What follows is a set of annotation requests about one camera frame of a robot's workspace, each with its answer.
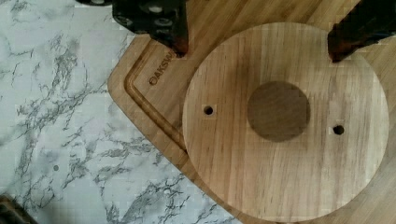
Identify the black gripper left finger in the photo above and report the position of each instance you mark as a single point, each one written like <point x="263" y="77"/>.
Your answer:
<point x="164" y="21"/>

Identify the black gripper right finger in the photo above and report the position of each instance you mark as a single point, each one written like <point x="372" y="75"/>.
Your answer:
<point x="366" y="24"/>

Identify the round wooden lid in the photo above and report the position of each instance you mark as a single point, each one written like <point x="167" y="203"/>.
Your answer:
<point x="278" y="131"/>

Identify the bamboo cutting board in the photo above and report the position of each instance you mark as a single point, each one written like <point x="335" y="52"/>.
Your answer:
<point x="149" y="85"/>

